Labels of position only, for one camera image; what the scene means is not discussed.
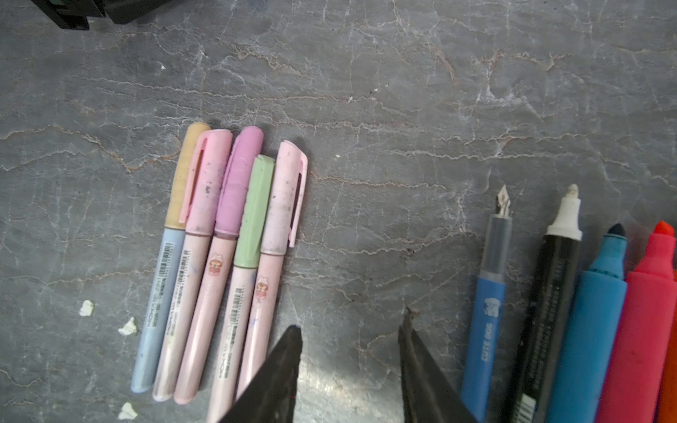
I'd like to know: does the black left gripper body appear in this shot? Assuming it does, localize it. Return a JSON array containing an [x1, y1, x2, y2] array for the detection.
[[32, 0, 170, 31]]

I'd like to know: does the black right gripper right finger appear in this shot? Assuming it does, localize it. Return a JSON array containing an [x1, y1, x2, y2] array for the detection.
[[398, 308, 476, 423]]

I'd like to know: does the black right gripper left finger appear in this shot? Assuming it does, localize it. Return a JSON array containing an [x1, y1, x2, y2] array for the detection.
[[218, 325, 303, 423]]

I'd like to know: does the green pastel pen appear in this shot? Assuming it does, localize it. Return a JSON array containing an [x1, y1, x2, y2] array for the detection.
[[206, 155, 275, 422]]

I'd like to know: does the black white marker pen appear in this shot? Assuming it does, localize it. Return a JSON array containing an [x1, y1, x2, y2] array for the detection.
[[502, 184, 583, 422]]

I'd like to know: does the light blue highlighter pen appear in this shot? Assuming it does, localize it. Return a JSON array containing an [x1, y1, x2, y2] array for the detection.
[[547, 223, 628, 422]]

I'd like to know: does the dark blue marker pen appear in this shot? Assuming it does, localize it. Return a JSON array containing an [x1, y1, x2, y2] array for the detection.
[[461, 187, 512, 422]]

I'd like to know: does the pale pink pen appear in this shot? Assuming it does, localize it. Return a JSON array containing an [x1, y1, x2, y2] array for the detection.
[[236, 140, 309, 397]]

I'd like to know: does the pink highlighter pen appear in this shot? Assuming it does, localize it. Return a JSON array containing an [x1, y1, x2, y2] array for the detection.
[[595, 221, 676, 422]]

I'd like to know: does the purple pastel pen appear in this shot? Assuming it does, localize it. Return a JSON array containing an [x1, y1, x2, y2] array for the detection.
[[174, 126, 264, 405]]

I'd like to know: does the orange highlighter pen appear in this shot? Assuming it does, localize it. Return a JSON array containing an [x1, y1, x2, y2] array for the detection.
[[655, 269, 677, 423]]

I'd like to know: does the pink pastel pen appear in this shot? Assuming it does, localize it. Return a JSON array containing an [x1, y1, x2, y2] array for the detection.
[[153, 129, 233, 402]]

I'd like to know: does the yellow pastel pen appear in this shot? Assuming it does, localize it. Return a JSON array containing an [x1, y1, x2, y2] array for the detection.
[[130, 122, 211, 394]]

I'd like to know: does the white paper scrap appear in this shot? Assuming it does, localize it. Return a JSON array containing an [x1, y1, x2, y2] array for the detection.
[[79, 300, 94, 317], [117, 402, 138, 421], [117, 317, 139, 337]]

